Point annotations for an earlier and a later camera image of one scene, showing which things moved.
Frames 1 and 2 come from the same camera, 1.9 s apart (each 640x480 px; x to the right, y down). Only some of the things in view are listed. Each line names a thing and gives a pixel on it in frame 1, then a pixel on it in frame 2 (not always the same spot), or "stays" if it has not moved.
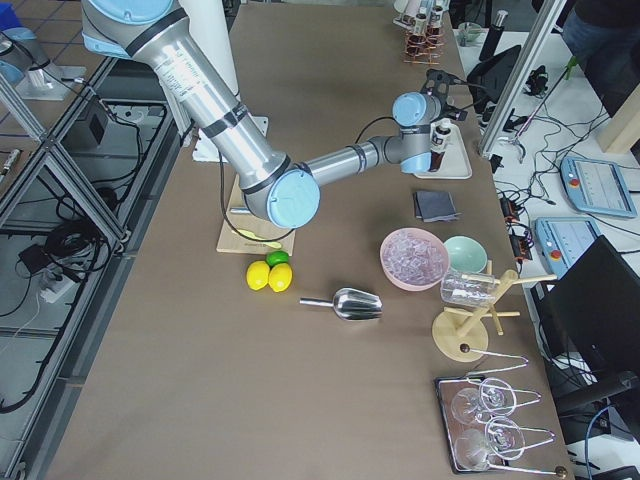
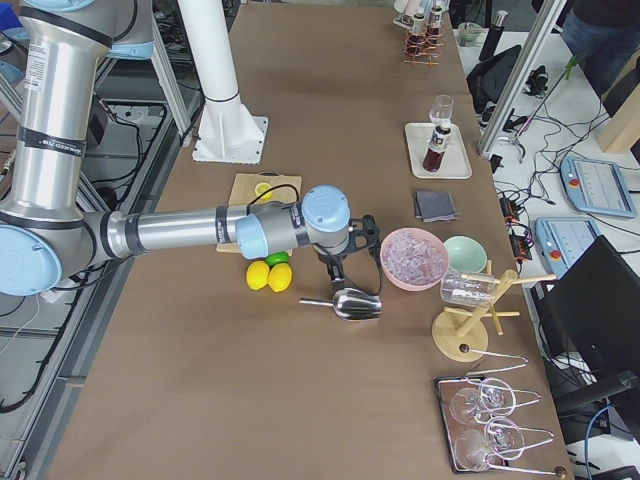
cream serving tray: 455,162 stays
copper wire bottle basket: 424,48 stays
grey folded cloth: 435,206 stays
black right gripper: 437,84 → 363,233
